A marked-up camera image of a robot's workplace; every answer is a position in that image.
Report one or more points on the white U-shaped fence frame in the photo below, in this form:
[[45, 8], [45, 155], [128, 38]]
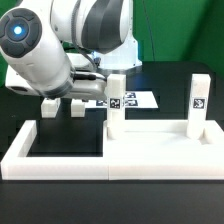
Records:
[[18, 165]]

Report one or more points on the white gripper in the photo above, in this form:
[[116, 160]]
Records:
[[87, 84]]

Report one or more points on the white desk top tray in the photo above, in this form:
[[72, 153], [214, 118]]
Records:
[[165, 141]]

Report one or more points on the fiducial marker plate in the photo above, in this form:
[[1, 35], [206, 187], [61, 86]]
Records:
[[133, 99]]

